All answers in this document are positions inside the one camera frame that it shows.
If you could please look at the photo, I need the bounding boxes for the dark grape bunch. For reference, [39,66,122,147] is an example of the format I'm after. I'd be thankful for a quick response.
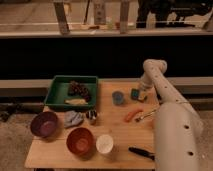
[68,81,91,102]

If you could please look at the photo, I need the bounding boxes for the red-brown bowl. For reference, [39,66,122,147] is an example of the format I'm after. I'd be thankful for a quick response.
[66,127,94,156]

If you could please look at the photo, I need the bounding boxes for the white cup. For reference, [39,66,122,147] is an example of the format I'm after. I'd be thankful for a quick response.
[96,134,114,155]

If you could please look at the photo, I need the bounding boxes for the green plastic tray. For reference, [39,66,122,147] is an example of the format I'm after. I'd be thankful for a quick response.
[44,75,98,110]

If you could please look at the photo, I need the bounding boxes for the metal fork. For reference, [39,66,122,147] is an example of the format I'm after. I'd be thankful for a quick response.
[135,109,157,122]

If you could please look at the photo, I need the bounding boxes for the orange carrot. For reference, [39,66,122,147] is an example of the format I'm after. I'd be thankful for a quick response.
[124,109,143,122]

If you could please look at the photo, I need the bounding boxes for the blue cup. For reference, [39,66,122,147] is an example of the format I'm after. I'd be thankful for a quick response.
[112,91,124,105]

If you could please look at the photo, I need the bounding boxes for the purple bowl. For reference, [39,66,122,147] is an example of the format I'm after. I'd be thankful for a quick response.
[30,111,58,138]

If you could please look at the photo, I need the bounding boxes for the small metal cup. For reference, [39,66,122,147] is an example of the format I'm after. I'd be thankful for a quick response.
[86,110,97,125]

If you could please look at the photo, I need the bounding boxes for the green yellow sponge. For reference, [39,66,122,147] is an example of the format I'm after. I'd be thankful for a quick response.
[131,88,147,102]

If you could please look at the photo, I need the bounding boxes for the grey crumpled cloth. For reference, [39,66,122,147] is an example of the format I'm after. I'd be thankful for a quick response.
[64,111,84,128]

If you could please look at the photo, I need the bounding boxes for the yellow banana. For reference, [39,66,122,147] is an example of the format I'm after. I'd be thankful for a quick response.
[65,99,88,105]

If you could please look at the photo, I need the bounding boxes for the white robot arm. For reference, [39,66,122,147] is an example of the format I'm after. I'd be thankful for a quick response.
[139,59,203,171]

